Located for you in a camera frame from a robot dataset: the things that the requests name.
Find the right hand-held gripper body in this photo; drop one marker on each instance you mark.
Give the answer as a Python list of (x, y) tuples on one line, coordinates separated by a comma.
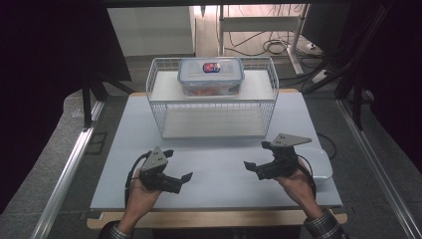
[(282, 159)]

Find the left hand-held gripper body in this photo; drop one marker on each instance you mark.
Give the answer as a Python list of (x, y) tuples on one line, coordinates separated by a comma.
[(154, 162)]

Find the clear container with blue-rimmed lid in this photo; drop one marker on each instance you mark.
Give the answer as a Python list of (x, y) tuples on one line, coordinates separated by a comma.
[(199, 74)]

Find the person's right hand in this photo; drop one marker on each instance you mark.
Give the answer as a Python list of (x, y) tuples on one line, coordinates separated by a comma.
[(298, 187)]

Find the person's left hand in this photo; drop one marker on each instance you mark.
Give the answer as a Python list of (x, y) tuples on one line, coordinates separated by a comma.
[(141, 195)]

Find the white table mat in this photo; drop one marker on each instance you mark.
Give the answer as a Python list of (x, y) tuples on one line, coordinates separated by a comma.
[(215, 159)]

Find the white power strip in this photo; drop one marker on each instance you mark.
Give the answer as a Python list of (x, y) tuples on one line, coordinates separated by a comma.
[(320, 76)]

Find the black metal stand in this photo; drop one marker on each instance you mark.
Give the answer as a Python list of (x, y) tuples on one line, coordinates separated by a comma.
[(88, 96), (356, 99)]

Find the white cabinet panel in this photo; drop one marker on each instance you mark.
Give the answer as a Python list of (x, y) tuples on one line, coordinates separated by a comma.
[(149, 30)]

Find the dark curtain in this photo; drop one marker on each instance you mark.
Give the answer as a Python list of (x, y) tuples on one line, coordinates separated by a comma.
[(398, 66), (43, 83)]

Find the aluminium rail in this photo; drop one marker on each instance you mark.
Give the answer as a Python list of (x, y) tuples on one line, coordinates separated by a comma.
[(63, 182), (378, 156)]

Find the white desk frame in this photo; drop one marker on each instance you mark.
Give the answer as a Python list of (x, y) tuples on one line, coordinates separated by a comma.
[(258, 23)]

